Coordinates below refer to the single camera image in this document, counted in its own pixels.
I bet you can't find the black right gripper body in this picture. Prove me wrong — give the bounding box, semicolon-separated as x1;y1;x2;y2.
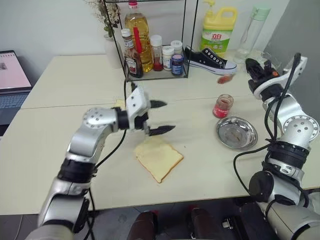
248;69;275;85

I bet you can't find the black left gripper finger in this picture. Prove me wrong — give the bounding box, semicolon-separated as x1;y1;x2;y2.
149;99;168;110
148;124;177;137

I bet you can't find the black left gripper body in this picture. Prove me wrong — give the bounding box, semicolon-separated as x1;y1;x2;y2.
128;108;152;136

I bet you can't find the white bread slice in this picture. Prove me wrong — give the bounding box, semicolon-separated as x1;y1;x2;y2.
133;137;185;184

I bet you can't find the blue labelled jam jar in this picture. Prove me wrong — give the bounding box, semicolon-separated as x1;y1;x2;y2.
170;53;185;77

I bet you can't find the small glass jam jar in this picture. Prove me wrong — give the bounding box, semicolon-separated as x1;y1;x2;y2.
212;93;235;119

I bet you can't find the clear bottle with green lid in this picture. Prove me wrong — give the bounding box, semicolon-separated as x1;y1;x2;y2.
233;5;272;65

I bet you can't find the black and white sneaker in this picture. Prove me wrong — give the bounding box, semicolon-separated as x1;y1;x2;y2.
184;45;238;76

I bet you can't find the white seasoning jar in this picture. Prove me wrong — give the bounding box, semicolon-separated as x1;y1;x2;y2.
161;45;175;71

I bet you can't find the spice shaker with red contents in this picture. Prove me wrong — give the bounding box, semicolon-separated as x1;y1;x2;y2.
149;34;165;72

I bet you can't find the yellow detergent bottle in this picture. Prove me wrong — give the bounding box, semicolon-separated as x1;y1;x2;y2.
199;0;239;60

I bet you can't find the ketchup bottle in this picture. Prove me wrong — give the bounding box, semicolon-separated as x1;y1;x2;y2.
120;28;144;79

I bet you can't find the white lidded jar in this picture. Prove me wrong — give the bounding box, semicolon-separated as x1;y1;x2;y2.
170;39;184;55

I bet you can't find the round steel plate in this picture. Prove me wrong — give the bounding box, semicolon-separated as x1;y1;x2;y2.
216;115;259;151

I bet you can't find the white vase with dried flowers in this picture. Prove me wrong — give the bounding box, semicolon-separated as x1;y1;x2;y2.
96;0;125;70

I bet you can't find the cooking oil bottle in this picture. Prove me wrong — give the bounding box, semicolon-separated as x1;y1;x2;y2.
124;0;154;73

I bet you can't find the dark rounded shape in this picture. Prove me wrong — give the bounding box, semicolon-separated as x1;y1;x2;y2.
188;205;222;240
129;210;160;240

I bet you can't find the grey laptop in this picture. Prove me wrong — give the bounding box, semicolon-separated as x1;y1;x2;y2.
0;49;34;126

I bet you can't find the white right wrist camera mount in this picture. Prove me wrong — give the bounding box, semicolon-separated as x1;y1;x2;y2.
248;56;308;98

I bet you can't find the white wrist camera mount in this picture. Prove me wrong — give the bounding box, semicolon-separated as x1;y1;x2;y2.
248;56;308;98
124;86;152;131

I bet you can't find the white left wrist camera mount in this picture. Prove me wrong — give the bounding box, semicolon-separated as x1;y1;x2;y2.
124;86;152;131

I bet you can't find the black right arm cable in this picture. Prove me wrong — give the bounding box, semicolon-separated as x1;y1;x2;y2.
233;52;311;208

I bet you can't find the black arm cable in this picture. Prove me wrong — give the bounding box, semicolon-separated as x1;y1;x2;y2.
233;52;311;208
87;78;137;240

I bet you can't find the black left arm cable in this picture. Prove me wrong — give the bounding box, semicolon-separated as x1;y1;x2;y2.
87;78;137;240

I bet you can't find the black wire rack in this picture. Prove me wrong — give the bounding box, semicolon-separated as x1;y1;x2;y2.
101;0;200;81

